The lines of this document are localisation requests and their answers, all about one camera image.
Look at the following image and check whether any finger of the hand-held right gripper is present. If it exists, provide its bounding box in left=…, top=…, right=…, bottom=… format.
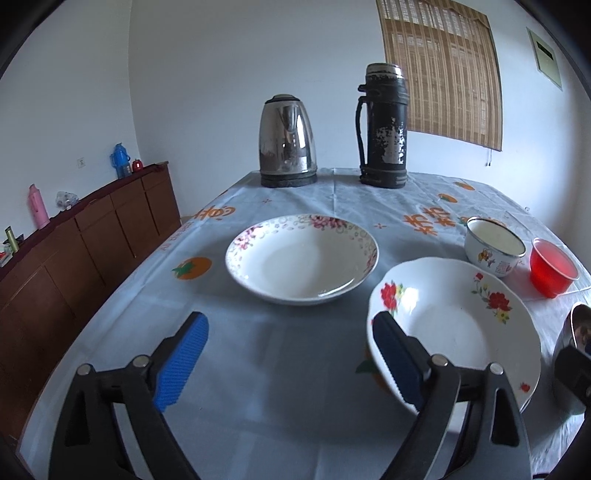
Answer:
left=553, top=344, right=591, bottom=411

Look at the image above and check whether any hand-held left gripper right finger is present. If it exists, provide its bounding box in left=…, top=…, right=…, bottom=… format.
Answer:
left=373, top=312, right=532, bottom=480

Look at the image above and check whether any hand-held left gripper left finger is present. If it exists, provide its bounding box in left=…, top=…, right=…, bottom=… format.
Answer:
left=48, top=312, right=209, bottom=480

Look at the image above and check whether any stainless steel bowl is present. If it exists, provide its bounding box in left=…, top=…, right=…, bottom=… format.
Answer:
left=551, top=302, right=591, bottom=416

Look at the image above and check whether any red floral white plate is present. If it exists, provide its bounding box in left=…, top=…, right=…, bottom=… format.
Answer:
left=366, top=257, right=542, bottom=416

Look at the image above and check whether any red plastic bowl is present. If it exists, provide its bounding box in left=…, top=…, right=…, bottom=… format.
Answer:
left=529, top=237, right=581, bottom=300

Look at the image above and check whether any pink floral white plate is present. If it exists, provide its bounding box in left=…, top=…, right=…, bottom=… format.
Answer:
left=225, top=213, right=380, bottom=306

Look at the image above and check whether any white enamel bowl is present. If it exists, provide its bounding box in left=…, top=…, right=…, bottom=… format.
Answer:
left=464, top=216, right=527, bottom=278

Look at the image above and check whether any orange print grey tablecloth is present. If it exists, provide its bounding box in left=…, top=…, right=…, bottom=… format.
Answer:
left=16, top=167, right=591, bottom=480

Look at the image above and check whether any brown wooden sideboard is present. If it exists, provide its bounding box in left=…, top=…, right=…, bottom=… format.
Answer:
left=0, top=161, right=183, bottom=448

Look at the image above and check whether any blue thermos jug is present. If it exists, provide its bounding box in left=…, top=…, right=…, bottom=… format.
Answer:
left=110, top=143, right=131, bottom=180

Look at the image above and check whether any pink thermos bottle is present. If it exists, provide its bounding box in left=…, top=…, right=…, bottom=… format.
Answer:
left=28, top=184, right=51, bottom=230

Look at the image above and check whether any worn black thermos flask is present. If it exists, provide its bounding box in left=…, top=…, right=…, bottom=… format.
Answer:
left=355, top=63, right=411, bottom=190

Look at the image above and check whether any stainless steel electric kettle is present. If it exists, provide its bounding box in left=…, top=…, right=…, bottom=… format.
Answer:
left=257, top=94, right=319, bottom=189

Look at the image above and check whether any bamboo window blind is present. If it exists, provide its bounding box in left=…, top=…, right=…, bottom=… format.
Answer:
left=376, top=0, right=504, bottom=151

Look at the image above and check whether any wall electrical panel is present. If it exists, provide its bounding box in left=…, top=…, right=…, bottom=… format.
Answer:
left=526, top=27, right=565, bottom=91

